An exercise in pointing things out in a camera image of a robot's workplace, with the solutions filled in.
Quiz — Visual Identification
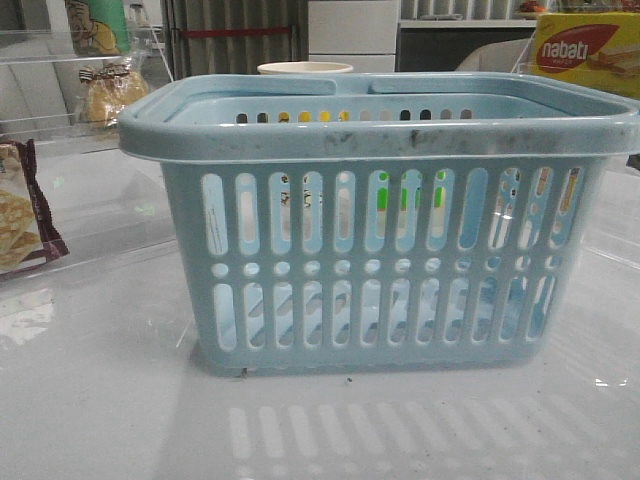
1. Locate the bagged bread bun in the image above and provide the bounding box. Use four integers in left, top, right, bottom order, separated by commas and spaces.
78, 56, 150, 128

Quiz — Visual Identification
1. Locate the light blue plastic basket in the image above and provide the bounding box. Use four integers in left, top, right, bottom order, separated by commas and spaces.
117, 72, 639, 374

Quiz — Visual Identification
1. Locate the cream paper cup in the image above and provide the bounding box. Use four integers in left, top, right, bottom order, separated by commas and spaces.
257, 61, 354, 75

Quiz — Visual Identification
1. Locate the white cabinet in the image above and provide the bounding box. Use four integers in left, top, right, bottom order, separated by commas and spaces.
308, 1, 400, 73

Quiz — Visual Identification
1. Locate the brown cracker snack packet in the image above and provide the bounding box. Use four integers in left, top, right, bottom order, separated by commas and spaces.
1, 140, 69, 280

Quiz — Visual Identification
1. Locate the clear acrylic display shelf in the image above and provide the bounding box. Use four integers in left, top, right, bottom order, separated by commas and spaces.
1, 26, 172, 156

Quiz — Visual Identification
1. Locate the green cartoon snack bag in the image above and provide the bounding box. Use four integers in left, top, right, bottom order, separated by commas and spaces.
64, 0, 130, 56

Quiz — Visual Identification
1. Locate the yellow nabati wafer box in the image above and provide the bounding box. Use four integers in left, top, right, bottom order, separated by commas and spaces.
528, 12, 639, 99

